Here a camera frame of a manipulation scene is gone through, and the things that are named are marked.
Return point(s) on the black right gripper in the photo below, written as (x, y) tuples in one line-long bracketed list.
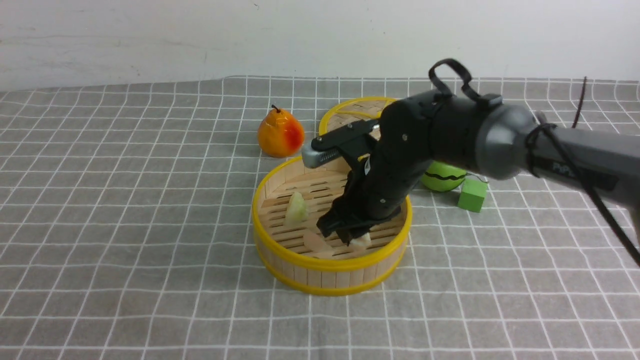
[(377, 186)]

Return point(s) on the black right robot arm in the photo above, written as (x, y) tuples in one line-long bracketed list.
[(478, 133)]

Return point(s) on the green toy watermelon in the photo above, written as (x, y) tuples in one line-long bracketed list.
[(441, 177)]

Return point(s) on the pink dumpling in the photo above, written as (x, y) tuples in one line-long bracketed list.
[(315, 243)]

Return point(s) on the green cube block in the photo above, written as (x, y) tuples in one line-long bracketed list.
[(472, 195)]

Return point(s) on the bamboo steamer tray yellow rim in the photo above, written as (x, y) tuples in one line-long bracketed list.
[(281, 248)]

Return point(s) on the cream white dumpling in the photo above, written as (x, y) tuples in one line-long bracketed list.
[(360, 244)]

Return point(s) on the pale green dumpling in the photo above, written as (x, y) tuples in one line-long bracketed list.
[(297, 210)]

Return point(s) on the orange toy pear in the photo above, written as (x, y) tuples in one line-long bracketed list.
[(280, 134)]

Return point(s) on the woven bamboo steamer lid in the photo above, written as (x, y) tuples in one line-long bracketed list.
[(363, 108)]

